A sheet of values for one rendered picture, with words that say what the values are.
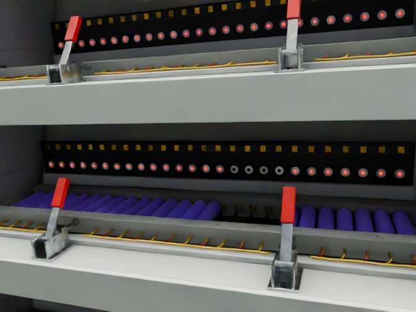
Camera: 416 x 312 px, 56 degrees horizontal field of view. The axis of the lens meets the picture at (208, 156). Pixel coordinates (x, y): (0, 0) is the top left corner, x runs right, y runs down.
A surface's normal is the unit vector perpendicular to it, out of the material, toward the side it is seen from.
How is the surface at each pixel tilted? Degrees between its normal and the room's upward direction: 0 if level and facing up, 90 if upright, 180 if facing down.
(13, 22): 90
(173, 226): 110
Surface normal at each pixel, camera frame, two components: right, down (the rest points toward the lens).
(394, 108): -0.32, 0.25
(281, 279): -0.07, -0.97
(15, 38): 0.95, 0.01
